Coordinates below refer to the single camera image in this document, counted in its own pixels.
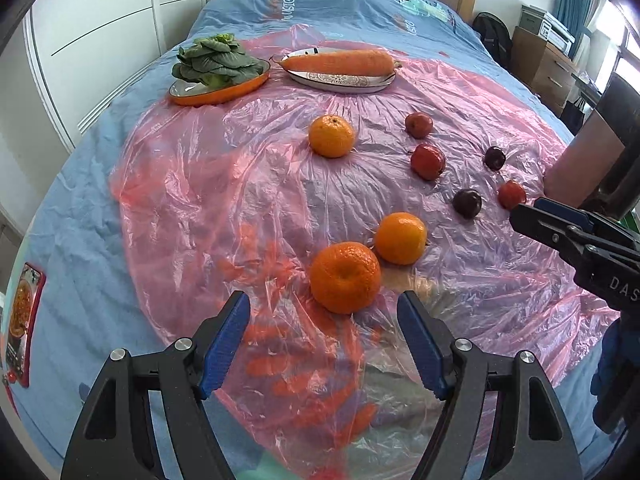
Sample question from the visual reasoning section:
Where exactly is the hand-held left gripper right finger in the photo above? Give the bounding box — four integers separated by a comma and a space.
397, 290, 584, 480

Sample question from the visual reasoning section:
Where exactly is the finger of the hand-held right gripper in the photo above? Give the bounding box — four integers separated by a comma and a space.
532, 197, 640, 250
509, 203, 640, 273

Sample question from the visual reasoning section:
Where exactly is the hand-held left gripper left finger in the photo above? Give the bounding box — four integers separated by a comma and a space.
60, 290, 251, 480

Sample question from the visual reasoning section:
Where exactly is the small red fruit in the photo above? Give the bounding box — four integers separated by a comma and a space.
404, 112, 434, 139
497, 180, 528, 210

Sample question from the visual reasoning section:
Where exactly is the dark purple plum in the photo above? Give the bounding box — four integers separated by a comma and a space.
483, 146, 507, 172
452, 188, 483, 220

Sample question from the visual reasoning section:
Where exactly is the textured orange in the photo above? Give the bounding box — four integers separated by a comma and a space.
309, 241, 382, 315

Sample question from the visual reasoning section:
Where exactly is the smooth orange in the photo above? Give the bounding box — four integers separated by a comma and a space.
374, 212, 429, 266

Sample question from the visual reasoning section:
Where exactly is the large red fruit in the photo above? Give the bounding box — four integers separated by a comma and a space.
410, 143, 447, 181

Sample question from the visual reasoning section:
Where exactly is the round orange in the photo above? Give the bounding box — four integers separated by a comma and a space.
308, 114, 356, 159

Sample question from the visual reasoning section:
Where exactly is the person's right hand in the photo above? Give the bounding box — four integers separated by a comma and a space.
590, 317, 640, 434

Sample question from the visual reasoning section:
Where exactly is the dark tote bag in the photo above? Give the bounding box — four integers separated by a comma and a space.
562, 91, 598, 133

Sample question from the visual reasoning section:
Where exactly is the grey chair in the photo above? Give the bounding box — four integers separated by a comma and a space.
595, 72, 640, 171

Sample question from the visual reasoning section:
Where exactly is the wooden dresser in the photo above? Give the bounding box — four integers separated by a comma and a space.
511, 26, 583, 113

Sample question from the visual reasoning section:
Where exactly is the pink plastic sheet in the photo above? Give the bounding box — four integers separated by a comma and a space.
109, 24, 621, 480

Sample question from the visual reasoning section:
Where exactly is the black backpack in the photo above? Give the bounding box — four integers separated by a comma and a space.
472, 11, 514, 70

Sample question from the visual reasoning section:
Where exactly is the white printer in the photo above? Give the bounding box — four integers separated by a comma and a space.
519, 4, 576, 53

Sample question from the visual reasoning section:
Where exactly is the blue printed bedsheet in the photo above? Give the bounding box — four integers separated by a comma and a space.
0, 0, 626, 480

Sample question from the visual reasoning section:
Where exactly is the red snack packet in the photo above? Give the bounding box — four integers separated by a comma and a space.
4, 261, 47, 388

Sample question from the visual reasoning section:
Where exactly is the teal window curtain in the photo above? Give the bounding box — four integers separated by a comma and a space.
554, 0, 603, 58

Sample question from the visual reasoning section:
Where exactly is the orange oval dish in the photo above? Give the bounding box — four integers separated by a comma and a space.
168, 57, 272, 107

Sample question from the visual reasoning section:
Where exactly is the oval patterned plate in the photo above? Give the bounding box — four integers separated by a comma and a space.
279, 47, 403, 94

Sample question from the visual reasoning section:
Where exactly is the carrot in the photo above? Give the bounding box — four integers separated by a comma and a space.
280, 50, 396, 77

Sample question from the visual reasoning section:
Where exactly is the green bok choy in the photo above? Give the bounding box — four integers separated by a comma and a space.
171, 33, 261, 88

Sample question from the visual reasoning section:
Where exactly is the white wardrobe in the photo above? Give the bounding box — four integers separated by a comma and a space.
20, 0, 208, 153

